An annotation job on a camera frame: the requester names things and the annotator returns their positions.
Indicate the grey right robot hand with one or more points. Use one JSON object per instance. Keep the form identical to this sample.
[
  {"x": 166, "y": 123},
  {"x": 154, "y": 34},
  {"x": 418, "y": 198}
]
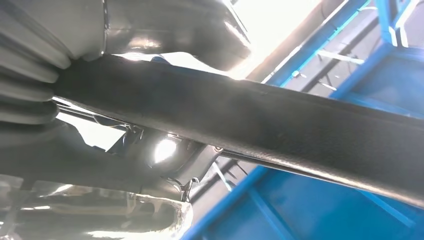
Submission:
[{"x": 165, "y": 26}]

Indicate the blue metal rack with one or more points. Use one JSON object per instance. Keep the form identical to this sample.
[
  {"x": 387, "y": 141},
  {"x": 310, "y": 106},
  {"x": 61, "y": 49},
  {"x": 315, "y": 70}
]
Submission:
[{"x": 298, "y": 205}]

